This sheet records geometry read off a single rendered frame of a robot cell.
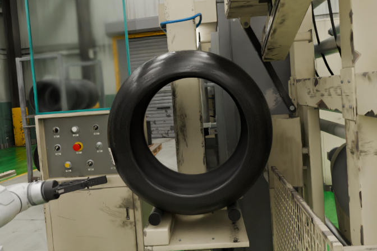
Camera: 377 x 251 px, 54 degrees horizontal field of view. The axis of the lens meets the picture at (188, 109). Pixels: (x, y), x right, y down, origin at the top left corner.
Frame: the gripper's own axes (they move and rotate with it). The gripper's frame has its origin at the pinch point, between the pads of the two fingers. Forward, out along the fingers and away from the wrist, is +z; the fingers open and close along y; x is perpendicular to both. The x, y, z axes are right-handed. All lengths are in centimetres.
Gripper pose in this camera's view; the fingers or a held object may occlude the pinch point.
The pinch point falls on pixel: (97, 180)
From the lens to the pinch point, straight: 150.2
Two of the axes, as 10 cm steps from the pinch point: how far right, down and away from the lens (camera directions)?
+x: 2.1, 9.8, 0.5
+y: 0.5, -0.6, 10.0
